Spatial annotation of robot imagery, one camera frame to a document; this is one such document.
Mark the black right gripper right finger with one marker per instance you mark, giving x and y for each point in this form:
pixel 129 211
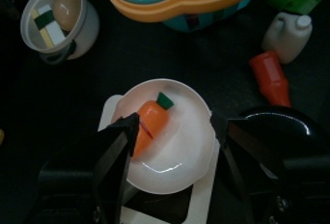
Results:
pixel 265 170

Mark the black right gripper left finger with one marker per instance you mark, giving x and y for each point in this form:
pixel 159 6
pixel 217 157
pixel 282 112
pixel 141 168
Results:
pixel 85 166

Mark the black toy pan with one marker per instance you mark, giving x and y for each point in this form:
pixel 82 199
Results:
pixel 279 121

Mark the white toy plate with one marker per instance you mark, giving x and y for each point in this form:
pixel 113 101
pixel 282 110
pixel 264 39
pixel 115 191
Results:
pixel 180 157

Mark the orange toy carrot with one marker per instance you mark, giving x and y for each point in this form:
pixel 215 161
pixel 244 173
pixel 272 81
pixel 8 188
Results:
pixel 151 121

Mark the orange toy piece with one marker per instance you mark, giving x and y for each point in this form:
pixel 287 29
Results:
pixel 271 79

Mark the white toy milk jug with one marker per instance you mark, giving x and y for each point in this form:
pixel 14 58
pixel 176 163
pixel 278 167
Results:
pixel 287 38

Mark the grey toy pot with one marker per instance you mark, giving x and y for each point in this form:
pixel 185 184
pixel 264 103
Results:
pixel 77 31

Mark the toy sushi piece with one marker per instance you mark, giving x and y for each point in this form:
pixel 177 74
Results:
pixel 45 25

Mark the beige toy egg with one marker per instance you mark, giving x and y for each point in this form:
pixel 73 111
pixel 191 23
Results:
pixel 65 9

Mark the teal and orange toy basket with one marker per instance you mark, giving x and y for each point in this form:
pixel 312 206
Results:
pixel 180 2

